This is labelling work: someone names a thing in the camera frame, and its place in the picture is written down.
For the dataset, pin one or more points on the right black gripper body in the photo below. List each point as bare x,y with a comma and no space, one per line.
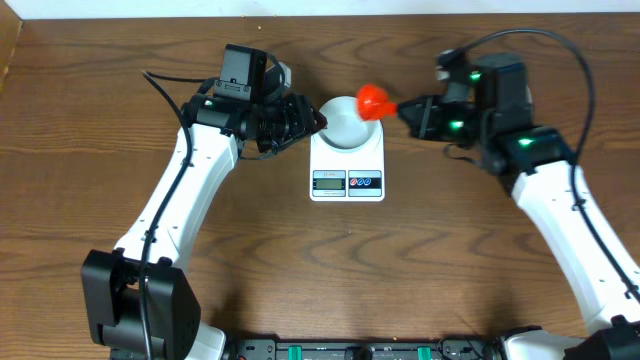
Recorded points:
455,124

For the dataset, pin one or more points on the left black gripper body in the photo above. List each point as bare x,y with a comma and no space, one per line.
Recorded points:
279,125

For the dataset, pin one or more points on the orange plastic scoop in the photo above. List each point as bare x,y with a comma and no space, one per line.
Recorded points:
373,103

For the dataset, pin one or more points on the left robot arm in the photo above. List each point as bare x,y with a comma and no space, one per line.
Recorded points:
138,299

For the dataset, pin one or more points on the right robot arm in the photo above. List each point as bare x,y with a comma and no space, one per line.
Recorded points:
487,105

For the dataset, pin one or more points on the grey round bowl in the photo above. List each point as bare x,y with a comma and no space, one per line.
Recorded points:
345,129

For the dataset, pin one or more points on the white digital kitchen scale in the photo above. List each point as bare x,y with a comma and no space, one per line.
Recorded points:
347,176

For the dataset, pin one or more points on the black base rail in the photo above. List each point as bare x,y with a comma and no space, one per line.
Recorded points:
272,347

